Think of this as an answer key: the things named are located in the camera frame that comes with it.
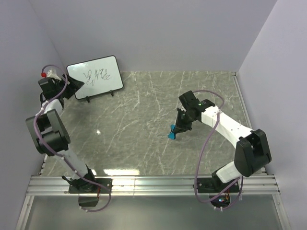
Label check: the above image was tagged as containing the aluminium right side rail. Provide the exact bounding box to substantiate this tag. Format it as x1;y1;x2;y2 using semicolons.
230;71;267;174

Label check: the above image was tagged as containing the aluminium front rail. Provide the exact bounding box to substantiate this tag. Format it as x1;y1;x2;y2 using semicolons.
26;174;280;196

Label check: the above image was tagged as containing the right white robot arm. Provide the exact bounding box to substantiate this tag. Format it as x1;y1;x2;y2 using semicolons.
168;91;272;192

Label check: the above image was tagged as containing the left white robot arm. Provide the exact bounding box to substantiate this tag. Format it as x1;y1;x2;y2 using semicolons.
26;71;97;193

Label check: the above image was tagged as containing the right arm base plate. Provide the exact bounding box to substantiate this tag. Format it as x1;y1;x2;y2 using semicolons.
196;177;240;194

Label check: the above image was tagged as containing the aluminium rail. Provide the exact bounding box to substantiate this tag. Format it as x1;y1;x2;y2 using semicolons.
26;174;280;196
230;71;267;174

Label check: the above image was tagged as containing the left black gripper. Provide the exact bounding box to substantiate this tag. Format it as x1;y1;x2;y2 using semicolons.
54;73;84;99

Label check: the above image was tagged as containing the blue whiteboard eraser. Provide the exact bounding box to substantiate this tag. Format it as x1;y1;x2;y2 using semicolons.
167;124;176;140

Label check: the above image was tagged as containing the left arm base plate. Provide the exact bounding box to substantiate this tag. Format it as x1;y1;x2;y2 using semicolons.
68;178;112;194

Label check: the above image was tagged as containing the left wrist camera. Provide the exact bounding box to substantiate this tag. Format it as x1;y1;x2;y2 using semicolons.
41;69;61;80

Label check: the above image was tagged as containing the black-framed small whiteboard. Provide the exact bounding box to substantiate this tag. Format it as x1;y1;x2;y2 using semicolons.
66;56;124;100

